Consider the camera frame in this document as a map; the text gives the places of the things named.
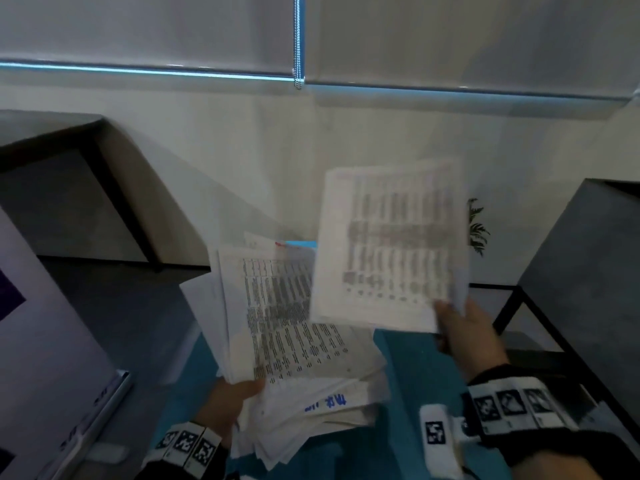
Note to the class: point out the person's right hand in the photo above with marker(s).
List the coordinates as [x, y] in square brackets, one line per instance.
[472, 344]

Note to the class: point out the black wristband marker tags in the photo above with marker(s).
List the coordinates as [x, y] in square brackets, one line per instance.
[520, 404]
[187, 447]

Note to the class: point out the printed paper sheet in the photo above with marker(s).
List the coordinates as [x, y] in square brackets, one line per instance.
[390, 244]

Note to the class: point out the person's right forearm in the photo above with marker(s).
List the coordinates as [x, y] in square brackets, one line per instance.
[555, 469]

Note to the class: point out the person's left hand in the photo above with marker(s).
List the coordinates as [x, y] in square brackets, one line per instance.
[225, 404]

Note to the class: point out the black left wristband marker tags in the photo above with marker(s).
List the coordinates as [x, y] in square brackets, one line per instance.
[187, 447]

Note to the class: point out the dark grey black-framed desk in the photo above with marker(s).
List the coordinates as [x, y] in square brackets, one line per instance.
[35, 127]

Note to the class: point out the black right wristband marker tags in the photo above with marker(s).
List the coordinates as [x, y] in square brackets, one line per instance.
[520, 404]

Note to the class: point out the green potted fern plant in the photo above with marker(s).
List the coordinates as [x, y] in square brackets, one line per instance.
[477, 229]

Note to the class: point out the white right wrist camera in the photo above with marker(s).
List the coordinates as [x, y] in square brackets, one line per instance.
[435, 434]

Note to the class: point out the stack of collected papers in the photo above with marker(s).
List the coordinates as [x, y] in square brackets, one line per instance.
[280, 319]

